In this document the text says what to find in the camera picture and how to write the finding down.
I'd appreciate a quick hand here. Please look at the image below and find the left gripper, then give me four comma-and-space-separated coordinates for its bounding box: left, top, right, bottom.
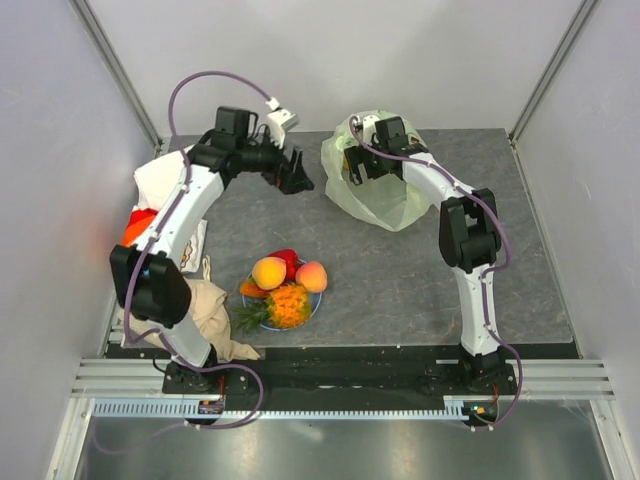
237, 126, 313, 195

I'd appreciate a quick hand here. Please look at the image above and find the pale green plastic bag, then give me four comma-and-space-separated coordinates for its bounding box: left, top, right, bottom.
321, 119, 432, 232

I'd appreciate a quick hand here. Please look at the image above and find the red fake apple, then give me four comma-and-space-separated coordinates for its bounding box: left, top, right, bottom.
270, 249, 303, 282

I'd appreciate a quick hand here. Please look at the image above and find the yellow fake pear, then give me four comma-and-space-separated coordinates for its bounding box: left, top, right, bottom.
295, 261, 328, 293

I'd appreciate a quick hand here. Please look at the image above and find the orange yellow fake peach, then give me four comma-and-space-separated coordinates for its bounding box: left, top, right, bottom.
251, 256, 287, 291

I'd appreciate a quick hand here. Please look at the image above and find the red yellow fake mango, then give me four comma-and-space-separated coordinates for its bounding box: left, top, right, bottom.
239, 278, 268, 298

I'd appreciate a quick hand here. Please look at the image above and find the fake pineapple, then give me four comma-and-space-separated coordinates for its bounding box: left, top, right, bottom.
232, 283, 312, 332

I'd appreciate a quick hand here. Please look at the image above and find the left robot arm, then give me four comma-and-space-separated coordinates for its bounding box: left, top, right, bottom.
109, 107, 314, 393

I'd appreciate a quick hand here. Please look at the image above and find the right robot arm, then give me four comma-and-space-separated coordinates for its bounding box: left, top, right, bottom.
345, 115, 505, 394

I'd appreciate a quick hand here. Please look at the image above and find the blue plastic plate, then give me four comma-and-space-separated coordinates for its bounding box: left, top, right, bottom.
240, 270, 323, 331

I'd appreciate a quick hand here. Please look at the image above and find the white folded towel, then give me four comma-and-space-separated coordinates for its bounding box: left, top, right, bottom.
133, 150, 184, 211

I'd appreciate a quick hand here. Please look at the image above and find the beige crumpled cloth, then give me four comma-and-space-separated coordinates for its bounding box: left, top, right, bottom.
124, 259, 261, 363

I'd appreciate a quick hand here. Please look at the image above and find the rainbow striped cloth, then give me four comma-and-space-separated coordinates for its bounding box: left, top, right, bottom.
121, 208, 158, 247

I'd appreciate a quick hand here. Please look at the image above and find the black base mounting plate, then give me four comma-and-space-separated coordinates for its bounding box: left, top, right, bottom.
162, 347, 521, 412

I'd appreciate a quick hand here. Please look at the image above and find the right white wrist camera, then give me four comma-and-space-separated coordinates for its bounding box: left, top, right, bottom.
350, 114, 380, 145

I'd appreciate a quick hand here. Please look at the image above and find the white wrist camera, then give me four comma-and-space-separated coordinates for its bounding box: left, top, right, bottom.
265, 97, 299, 149
350, 114, 380, 145

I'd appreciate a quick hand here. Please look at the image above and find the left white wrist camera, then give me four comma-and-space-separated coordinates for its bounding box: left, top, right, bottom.
265, 97, 299, 149

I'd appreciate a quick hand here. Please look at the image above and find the left aluminium corner post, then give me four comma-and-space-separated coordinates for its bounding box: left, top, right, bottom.
69, 0, 163, 153

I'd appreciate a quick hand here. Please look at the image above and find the aluminium corner post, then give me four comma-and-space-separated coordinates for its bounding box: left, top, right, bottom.
508, 0, 600, 147
69, 0, 163, 153

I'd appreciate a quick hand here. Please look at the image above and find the right aluminium corner post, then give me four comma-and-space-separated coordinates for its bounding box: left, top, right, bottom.
508, 0, 600, 147

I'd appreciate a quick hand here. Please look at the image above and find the grey slotted cable duct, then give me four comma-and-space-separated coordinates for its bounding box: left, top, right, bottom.
92, 398, 477, 421

